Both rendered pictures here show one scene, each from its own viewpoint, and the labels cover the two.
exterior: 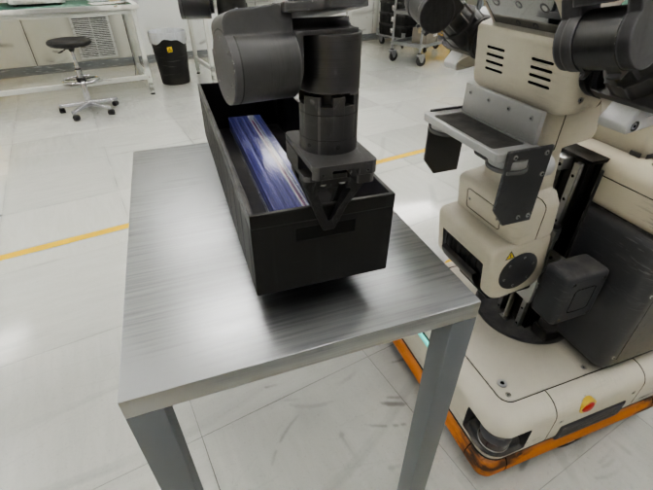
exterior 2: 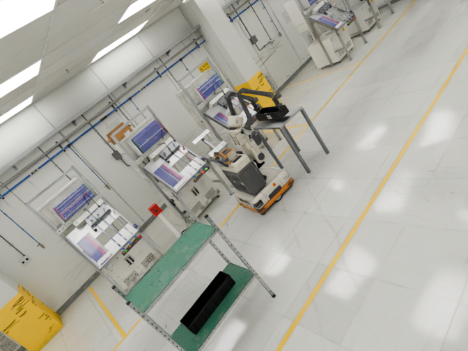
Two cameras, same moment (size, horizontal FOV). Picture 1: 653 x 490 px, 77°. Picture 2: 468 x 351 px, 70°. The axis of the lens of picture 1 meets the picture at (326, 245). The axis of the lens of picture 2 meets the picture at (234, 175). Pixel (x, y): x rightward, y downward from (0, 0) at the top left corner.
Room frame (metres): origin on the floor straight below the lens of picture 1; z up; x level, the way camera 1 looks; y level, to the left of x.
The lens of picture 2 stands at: (5.12, -0.58, 2.22)
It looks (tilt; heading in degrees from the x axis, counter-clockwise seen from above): 21 degrees down; 183
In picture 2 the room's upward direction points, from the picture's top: 37 degrees counter-clockwise
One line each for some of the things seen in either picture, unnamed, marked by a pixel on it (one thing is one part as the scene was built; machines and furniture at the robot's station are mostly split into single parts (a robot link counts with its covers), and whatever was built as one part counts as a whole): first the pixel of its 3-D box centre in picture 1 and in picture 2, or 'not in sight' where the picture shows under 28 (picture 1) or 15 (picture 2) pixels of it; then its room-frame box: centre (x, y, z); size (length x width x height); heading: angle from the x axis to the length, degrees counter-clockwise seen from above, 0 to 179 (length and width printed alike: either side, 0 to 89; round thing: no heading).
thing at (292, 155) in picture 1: (325, 187); not in sight; (0.41, 0.00, 0.97); 0.07 x 0.07 x 0.09; 19
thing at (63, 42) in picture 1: (79, 77); not in sight; (3.72, 2.14, 0.30); 0.51 x 0.50 x 0.60; 76
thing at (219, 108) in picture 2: not in sight; (236, 126); (-0.83, -0.34, 0.65); 1.01 x 0.73 x 1.29; 30
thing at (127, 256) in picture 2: not in sight; (115, 245); (0.62, -2.85, 0.66); 1.01 x 0.73 x 1.31; 30
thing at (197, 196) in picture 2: not in sight; (189, 194); (-0.25, -1.70, 0.31); 0.70 x 0.65 x 0.62; 120
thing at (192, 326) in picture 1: (275, 350); (290, 140); (0.65, 0.12, 0.40); 0.70 x 0.45 x 0.80; 20
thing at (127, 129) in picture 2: not in sight; (125, 128); (-0.38, -1.83, 1.82); 0.68 x 0.30 x 0.20; 120
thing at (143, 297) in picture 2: not in sight; (198, 291); (2.66, -1.60, 0.55); 0.91 x 0.46 x 1.10; 120
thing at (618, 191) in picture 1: (580, 219); (241, 169); (0.95, -0.69, 0.59); 0.55 x 0.34 x 0.83; 20
